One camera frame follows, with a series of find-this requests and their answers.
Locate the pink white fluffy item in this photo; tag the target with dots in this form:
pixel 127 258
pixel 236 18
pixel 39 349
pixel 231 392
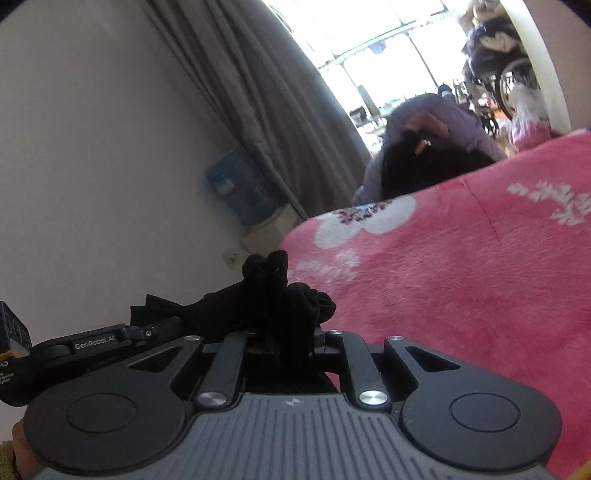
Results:
pixel 528 124

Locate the wall socket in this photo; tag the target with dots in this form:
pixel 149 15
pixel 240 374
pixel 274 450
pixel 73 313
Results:
pixel 234 258

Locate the grey curtain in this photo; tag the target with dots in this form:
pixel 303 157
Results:
pixel 277 92

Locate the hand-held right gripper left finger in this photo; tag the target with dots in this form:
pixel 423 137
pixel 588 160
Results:
pixel 226 364

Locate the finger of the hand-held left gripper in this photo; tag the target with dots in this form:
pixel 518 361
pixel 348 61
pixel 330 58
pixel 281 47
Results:
pixel 157 330

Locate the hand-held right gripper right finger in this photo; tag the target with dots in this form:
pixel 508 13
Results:
pixel 351 360

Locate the blue box on wall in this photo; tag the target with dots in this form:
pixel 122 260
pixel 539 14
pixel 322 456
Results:
pixel 240 184

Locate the wheelchair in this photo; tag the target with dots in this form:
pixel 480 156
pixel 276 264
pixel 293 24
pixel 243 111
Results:
pixel 503 69

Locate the white cabinet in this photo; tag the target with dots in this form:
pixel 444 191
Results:
pixel 272 230

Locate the black t-shirt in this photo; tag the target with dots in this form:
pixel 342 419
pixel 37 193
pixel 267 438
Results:
pixel 277 300

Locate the pink floral blanket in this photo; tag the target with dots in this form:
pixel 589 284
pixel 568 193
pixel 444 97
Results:
pixel 461 277

